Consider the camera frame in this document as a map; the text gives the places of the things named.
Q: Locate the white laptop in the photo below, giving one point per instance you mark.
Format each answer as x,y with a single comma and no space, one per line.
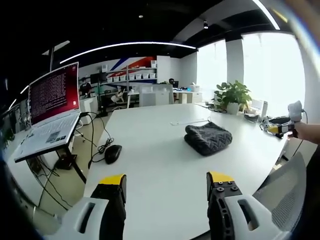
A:
50,105

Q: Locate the shelf with white boxes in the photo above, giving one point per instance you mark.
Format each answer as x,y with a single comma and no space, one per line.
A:
135,75

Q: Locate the black computer mouse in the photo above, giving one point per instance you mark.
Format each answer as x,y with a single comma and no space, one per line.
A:
113,153

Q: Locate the green potted plant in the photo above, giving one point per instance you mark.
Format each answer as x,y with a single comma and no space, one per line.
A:
235,93

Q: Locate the dark grey towel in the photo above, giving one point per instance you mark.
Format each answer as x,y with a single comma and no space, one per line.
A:
208,138

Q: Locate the ceiling spot light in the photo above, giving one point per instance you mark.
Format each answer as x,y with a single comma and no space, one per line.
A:
205,25

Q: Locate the grey mesh office chair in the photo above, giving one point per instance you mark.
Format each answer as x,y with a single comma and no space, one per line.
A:
285,195

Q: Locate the long ceiling light strip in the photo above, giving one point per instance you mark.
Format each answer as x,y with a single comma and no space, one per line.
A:
125,47

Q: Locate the black power adapter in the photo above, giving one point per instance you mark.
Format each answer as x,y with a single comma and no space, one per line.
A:
66,162

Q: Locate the white printer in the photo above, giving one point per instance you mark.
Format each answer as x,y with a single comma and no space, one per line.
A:
195,88

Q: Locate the white box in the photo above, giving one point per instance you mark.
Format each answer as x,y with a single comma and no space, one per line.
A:
258,106

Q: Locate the white partition cabinet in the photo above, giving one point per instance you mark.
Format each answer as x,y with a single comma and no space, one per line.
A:
155,95

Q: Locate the black monitor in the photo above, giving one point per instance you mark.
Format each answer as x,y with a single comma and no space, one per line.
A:
97,78

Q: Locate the black laptop stand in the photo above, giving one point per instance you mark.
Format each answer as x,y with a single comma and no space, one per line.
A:
75,160

